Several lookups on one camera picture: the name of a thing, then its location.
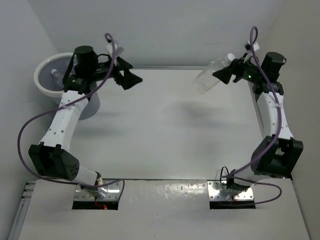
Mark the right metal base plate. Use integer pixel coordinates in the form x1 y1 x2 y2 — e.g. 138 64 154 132
207 180 254 202

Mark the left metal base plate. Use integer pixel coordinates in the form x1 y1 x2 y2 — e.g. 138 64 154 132
74 179 123 202

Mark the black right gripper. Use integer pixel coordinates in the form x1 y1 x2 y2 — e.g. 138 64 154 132
213 52 263 85

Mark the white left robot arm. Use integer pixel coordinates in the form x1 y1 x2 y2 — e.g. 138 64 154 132
28 43 143 188

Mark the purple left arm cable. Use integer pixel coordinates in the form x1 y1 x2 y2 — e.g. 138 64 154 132
16 32 125 198

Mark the metal base plate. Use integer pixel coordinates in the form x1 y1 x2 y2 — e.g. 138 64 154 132
207 180 254 202
74 179 123 202

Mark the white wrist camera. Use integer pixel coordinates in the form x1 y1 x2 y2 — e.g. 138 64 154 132
105 42 124 58
244 41 261 55

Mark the grey white-rimmed bin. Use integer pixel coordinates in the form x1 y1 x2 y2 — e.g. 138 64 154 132
33 52 101 120

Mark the clear bottle without label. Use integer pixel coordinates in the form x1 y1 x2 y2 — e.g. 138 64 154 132
50 69 64 89

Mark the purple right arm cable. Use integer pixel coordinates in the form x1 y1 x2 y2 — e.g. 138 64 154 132
226 26 283 205

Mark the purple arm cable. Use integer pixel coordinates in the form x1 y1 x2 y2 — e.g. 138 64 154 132
226 26 283 205
16 32 125 198

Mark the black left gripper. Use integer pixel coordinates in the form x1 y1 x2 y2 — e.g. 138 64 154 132
89 54 142 90

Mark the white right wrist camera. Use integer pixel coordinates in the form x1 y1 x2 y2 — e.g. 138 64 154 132
244 41 261 55

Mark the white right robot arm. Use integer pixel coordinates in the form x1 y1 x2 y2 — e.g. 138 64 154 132
212 52 304 192

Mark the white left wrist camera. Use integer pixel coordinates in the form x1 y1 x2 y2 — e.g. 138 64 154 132
105 42 124 58

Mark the clear bottle blue cap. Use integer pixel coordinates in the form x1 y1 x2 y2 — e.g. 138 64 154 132
192 53 236 94

